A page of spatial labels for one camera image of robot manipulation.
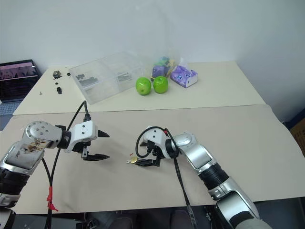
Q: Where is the black screws pile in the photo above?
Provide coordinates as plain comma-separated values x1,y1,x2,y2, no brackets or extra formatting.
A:
75,73,100,86

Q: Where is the green apple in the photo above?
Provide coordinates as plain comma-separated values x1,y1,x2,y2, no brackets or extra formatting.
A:
152,75,170,94
135,76,153,96

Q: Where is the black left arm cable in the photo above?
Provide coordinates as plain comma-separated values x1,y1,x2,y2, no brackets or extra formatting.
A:
41,100,92,229

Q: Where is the purple tissue pack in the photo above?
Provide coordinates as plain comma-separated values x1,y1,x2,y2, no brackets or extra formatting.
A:
170,62,200,89

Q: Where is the clear plastic organizer box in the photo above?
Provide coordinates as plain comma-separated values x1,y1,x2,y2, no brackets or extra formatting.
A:
68,51,146,106

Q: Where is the open laptop computer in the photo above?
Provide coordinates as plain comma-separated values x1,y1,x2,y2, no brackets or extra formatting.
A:
0,59,42,131

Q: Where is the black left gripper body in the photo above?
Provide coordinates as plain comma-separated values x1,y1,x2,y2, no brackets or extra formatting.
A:
71,140,92,160

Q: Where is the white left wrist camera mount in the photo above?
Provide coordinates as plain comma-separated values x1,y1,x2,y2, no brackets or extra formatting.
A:
63,120,99,153

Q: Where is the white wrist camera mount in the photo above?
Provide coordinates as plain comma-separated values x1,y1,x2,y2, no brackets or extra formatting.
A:
63,120,99,153
142,125,171,159

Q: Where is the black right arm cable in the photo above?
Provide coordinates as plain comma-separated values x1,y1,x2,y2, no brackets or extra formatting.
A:
135,126,197,229

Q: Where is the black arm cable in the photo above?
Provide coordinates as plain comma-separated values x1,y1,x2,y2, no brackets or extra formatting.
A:
135,126,197,229
41,100,92,229

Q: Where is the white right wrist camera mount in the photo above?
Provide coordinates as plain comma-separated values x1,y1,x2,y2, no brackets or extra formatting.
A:
142,125,171,159

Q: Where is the clear bag of toys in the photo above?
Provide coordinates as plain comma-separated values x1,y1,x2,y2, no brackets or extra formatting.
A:
148,48,184,81

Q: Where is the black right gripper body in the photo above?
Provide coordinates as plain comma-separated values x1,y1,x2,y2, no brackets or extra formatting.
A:
146,140,165,167

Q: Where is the brown cardboard box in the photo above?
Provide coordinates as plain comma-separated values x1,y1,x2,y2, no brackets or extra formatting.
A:
289,118,305,158

